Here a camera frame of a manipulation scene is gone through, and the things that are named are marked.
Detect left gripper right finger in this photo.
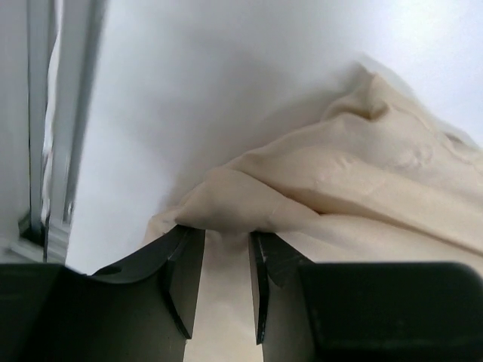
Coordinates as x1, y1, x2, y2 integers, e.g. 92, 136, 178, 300
249, 232, 315, 361

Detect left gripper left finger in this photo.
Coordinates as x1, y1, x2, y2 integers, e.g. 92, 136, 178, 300
45, 225, 205, 361

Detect aluminium frame rail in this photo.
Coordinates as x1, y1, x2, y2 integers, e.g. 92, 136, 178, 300
1, 1, 107, 263

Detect beige trousers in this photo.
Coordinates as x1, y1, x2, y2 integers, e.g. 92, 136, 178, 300
144, 66, 482, 361

